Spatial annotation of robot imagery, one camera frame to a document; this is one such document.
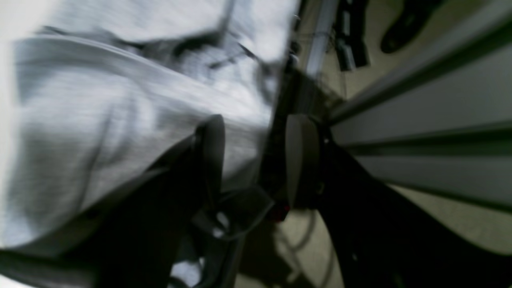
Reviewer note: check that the aluminium frame rail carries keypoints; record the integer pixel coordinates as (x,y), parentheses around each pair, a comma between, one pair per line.
(441,122)

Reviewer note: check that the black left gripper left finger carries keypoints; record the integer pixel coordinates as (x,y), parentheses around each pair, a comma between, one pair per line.
(130,237)

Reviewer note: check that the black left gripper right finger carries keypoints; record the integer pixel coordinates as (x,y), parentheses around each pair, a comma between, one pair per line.
(381,239)

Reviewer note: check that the grey T-shirt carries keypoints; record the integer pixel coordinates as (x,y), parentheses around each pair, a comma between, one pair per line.
(106,86)

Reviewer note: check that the black shoe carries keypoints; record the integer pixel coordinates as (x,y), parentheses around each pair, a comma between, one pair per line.
(411,21)

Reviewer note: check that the black power strip box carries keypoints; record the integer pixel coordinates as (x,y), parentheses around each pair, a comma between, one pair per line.
(349,30)

